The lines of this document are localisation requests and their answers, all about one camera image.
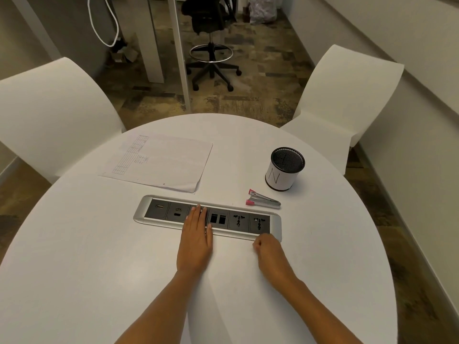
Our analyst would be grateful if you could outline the cardboard box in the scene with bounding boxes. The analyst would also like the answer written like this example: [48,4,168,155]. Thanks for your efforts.
[109,34,139,65]

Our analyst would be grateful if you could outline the white cable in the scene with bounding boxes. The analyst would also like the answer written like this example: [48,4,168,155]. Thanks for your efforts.
[87,0,120,48]

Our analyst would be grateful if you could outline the clear plastic bag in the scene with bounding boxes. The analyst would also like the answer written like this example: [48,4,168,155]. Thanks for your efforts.
[248,0,279,25]

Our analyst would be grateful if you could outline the person's right hand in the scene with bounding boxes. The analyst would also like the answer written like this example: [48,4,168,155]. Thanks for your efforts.
[253,233,299,289]

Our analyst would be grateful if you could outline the pink and silver stapler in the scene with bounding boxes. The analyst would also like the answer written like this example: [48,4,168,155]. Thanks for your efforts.
[246,189,282,210]

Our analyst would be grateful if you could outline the white printed paper sheets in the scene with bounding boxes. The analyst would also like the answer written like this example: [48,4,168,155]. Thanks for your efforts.
[98,134,213,194]

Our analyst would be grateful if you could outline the person's left forearm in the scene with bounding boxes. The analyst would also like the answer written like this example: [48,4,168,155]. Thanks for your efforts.
[115,269,209,344]

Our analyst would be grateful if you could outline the black mesh pen holder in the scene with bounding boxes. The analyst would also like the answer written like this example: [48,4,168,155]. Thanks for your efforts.
[265,147,306,192]

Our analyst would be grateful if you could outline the white desk leg panel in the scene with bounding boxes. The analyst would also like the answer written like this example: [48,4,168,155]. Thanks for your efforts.
[114,0,165,84]

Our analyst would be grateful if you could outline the person's left hand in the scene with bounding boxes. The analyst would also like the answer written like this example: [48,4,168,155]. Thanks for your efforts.
[176,205,214,275]

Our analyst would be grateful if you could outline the person's right forearm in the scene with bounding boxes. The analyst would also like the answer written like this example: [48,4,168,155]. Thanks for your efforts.
[272,276,363,344]

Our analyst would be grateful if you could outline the black office chair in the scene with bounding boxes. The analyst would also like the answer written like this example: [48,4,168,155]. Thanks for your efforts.
[181,0,242,92]

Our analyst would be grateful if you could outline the white curved chair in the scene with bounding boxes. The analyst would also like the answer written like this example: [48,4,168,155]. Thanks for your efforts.
[0,57,127,185]
[280,44,404,176]

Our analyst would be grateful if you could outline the white slim post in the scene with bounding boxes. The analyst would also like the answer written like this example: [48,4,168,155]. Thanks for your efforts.
[167,0,191,113]

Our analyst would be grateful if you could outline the silver table power socket panel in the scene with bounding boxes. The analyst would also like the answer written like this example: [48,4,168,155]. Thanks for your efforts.
[133,195,282,243]

